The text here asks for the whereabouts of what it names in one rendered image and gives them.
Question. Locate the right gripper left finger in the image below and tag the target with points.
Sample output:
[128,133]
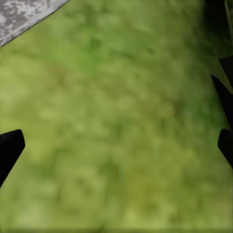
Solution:
[11,146]

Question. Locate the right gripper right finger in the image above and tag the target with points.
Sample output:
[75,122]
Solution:
[225,144]

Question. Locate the bush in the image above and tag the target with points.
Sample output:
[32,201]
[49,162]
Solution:
[225,96]

